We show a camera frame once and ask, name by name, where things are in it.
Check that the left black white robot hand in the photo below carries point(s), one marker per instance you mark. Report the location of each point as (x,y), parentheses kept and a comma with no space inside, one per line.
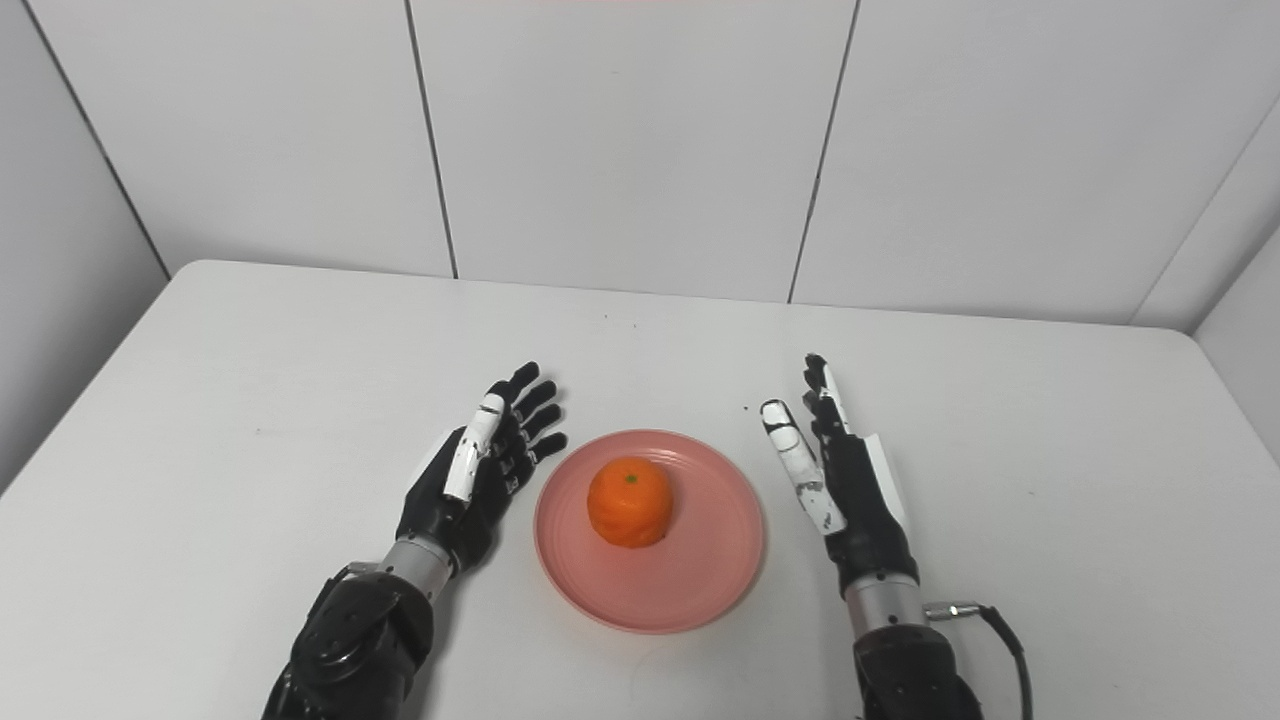
(465,510)

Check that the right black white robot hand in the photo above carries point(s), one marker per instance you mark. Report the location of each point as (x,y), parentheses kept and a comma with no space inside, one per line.
(865,510)

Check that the orange fruit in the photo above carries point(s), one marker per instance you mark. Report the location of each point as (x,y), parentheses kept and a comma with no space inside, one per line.
(628,502)

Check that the pink round plate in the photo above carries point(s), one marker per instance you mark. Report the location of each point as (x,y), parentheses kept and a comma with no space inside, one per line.
(690,580)

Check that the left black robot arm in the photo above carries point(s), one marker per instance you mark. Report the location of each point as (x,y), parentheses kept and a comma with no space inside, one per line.
(350,640)

